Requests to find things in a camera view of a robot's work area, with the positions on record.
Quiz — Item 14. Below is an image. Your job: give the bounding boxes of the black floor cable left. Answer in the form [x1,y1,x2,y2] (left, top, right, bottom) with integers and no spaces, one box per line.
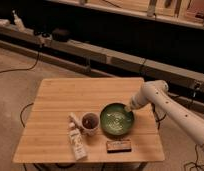
[0,46,43,76]

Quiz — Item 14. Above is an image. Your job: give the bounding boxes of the white tube with label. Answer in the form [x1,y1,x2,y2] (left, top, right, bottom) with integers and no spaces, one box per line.
[69,113,87,160]

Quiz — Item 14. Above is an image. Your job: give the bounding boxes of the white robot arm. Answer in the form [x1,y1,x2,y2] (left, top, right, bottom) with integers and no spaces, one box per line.
[125,80,204,151]

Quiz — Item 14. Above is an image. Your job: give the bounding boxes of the wooden table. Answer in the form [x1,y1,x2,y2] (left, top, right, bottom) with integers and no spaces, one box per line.
[13,78,165,163]

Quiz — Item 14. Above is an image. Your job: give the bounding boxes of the small dark wooden box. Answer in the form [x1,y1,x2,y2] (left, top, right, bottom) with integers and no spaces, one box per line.
[106,140,132,153]

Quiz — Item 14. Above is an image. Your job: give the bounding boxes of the green ceramic bowl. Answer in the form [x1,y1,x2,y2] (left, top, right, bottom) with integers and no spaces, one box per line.
[100,103,135,136]

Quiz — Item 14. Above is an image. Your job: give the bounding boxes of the white spray bottle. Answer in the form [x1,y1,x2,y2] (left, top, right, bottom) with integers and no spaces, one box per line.
[12,11,25,32]

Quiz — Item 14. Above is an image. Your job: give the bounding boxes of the black cable right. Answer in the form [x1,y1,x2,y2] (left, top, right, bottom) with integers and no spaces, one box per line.
[183,143,204,171]

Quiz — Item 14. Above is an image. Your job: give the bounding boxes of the yellow tipped pusher tool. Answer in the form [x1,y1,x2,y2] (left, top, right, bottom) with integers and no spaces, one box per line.
[124,106,132,112]

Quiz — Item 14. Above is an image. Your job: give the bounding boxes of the long grey ledge rail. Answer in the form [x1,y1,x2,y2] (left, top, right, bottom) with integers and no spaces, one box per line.
[0,25,204,93]

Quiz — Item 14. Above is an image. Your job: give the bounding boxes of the white ceramic mug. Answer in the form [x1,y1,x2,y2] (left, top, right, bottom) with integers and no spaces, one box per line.
[81,113,100,136]

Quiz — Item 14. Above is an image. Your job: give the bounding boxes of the black device on ledge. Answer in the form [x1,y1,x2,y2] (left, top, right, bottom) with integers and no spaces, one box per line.
[52,28,70,42]

